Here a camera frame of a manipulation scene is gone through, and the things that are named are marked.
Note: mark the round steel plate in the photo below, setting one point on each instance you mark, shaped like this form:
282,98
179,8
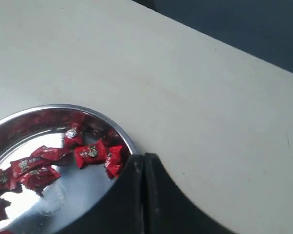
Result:
23,132

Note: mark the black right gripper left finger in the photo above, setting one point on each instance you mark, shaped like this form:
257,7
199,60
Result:
96,205

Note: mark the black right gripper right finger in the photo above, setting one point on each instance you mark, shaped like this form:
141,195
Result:
168,209

